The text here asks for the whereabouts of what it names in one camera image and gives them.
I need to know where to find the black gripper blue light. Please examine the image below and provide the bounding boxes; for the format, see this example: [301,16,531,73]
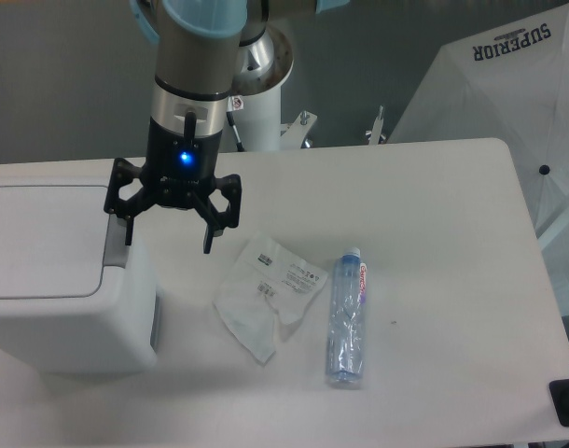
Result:
[104,119,242,254]

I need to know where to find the black device at table edge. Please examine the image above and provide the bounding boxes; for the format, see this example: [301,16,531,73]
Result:
[548,379,569,427]

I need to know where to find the crumpled white plastic bag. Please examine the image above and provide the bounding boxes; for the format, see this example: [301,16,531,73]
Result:
[214,233,328,365]

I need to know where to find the white metal base frame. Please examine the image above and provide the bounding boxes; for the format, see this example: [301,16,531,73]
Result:
[279,105,388,150]

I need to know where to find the white push-top trash can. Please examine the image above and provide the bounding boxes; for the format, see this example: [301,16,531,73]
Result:
[0,177,160,374]

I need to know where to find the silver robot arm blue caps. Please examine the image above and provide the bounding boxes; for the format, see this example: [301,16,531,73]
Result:
[104,1,343,253]

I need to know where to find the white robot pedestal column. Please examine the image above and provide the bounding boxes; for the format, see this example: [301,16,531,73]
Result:
[227,87,281,152]

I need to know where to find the clear blue plastic bottle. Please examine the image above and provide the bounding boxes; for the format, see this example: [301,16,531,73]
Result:
[326,247,368,389]

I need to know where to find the white umbrella with navy text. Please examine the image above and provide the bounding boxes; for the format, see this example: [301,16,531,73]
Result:
[389,3,569,246]

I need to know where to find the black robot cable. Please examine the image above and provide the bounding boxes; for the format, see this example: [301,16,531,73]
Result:
[226,97,246,153]

